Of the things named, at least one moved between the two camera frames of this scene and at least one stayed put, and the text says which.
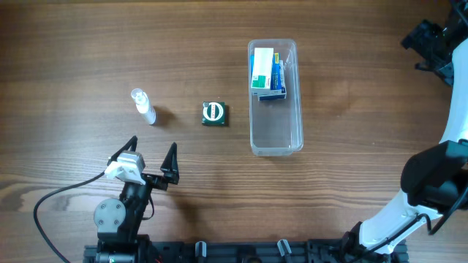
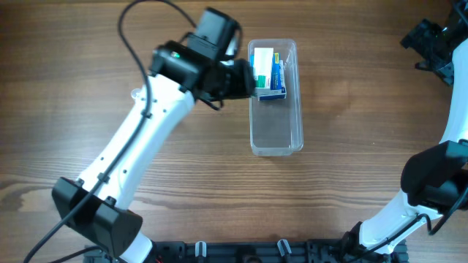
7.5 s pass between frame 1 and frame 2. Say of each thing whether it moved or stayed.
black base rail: stayed
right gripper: stayed
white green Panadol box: stayed
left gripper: moved
